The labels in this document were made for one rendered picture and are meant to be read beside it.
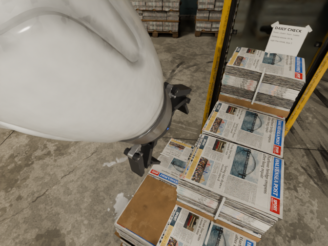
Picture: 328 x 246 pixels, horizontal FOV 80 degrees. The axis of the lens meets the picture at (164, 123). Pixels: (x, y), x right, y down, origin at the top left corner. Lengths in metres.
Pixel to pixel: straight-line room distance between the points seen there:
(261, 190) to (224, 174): 0.14
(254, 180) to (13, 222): 1.98
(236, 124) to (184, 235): 0.58
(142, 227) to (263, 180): 0.69
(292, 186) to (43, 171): 2.54
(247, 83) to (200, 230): 0.76
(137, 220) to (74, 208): 0.95
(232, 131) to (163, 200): 0.59
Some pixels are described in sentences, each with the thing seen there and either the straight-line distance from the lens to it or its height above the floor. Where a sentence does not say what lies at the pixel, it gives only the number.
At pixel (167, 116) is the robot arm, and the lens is 0.23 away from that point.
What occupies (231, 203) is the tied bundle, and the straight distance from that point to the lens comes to 0.83.
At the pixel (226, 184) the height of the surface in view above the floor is 1.07.
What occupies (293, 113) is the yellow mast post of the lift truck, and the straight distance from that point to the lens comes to 1.87.
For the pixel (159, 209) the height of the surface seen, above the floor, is 0.60.
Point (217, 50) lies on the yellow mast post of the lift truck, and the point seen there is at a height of 1.15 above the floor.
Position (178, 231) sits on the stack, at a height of 0.83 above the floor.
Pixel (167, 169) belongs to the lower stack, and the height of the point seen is 0.60.
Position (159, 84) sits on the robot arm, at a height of 1.68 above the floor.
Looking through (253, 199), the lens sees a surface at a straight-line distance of 0.83.
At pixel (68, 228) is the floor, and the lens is 2.03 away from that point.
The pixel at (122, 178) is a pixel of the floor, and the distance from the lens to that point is 2.10.
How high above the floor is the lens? 1.76
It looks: 43 degrees down
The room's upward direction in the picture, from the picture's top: straight up
